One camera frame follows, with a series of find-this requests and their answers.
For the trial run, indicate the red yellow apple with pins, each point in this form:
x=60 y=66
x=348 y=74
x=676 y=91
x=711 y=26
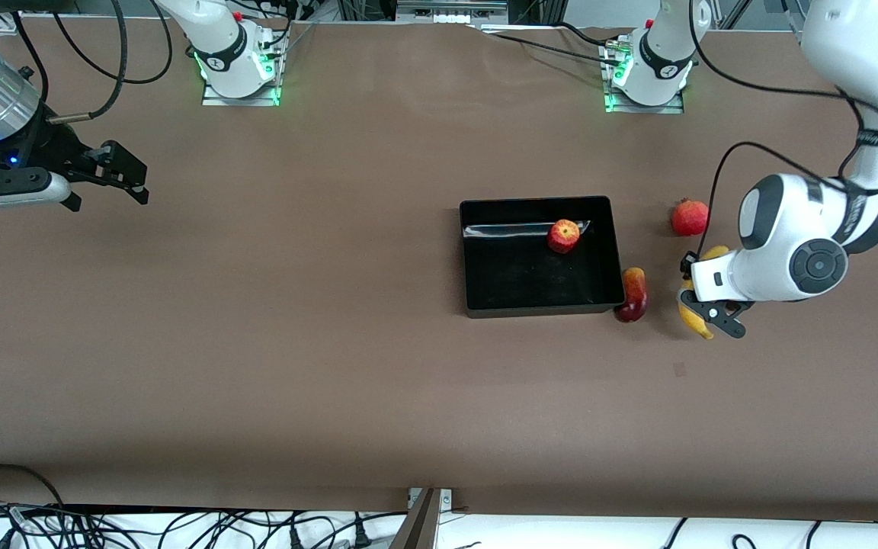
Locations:
x=564 y=236

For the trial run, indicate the silver metal bracket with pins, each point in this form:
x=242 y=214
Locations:
x=447 y=499

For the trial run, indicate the grey camera post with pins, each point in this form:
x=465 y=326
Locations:
x=418 y=526

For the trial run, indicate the red yellow mango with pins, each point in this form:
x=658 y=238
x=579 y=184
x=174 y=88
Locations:
x=632 y=293

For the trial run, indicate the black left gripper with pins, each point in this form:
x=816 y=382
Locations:
x=685 y=264

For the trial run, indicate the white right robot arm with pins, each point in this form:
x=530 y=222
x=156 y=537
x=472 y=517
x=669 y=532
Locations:
x=225 y=53

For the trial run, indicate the yellow banana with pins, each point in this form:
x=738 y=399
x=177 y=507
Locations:
x=692 y=319

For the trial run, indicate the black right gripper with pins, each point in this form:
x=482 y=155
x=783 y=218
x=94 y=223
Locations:
x=49 y=146

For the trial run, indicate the black plastic box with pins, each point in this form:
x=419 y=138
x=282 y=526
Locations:
x=515 y=282

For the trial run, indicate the white power strip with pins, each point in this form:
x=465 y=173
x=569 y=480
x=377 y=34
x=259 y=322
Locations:
x=454 y=17

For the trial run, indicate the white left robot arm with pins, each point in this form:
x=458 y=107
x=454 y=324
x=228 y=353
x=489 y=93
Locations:
x=789 y=229

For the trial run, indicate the red pomegranate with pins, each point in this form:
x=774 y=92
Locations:
x=690 y=218

